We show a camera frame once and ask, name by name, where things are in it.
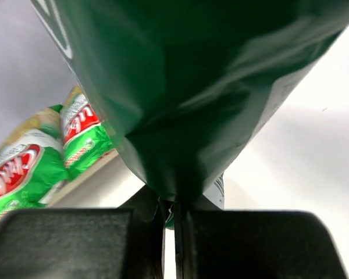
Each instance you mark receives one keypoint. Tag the green Real chips bag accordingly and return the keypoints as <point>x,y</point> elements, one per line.
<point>182,86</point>

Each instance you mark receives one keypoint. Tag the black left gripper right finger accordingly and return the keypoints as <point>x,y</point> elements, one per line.
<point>253,244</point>

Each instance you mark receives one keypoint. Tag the green Chuba bag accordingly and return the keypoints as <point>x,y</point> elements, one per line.
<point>31,162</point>

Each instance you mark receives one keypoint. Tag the green Chuba bag sideways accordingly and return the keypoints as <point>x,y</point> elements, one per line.
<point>85,140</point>

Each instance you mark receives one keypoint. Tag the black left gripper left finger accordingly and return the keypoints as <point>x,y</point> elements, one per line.
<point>123,242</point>

